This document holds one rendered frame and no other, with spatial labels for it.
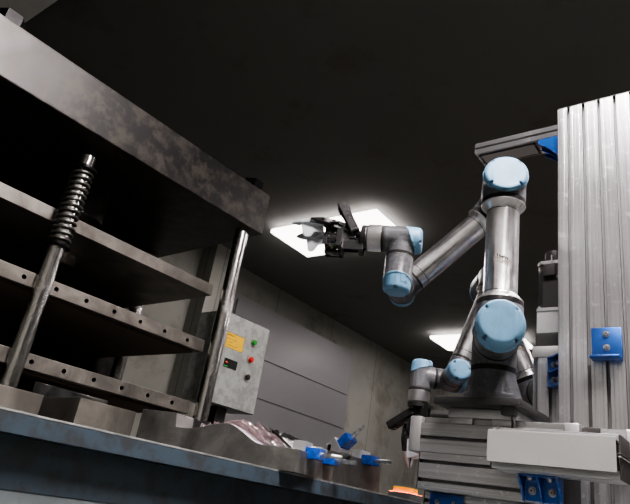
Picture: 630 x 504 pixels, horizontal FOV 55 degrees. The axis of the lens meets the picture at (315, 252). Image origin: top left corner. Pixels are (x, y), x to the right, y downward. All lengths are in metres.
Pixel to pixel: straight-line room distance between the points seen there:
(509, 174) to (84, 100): 1.45
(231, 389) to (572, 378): 1.50
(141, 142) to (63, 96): 0.32
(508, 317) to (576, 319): 0.32
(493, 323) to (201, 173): 1.44
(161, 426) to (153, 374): 4.48
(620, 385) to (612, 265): 0.33
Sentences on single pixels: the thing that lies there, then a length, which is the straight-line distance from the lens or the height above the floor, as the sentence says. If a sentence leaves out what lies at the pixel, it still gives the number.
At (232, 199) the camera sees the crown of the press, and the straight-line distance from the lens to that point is 2.61.
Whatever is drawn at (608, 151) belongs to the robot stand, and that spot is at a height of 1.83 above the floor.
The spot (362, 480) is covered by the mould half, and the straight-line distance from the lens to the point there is 1.98.
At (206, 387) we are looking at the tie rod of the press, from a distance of 2.47.
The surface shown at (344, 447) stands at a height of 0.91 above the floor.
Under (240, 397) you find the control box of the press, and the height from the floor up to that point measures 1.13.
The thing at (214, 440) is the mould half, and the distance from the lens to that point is 1.68.
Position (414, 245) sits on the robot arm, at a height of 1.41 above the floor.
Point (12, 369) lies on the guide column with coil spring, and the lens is 2.09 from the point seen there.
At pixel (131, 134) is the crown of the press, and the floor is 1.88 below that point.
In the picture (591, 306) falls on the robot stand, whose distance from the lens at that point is 1.81.
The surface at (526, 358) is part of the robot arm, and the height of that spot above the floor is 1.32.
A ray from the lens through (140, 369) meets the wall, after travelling 6.16.
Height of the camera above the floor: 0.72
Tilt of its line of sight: 23 degrees up
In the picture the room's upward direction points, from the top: 10 degrees clockwise
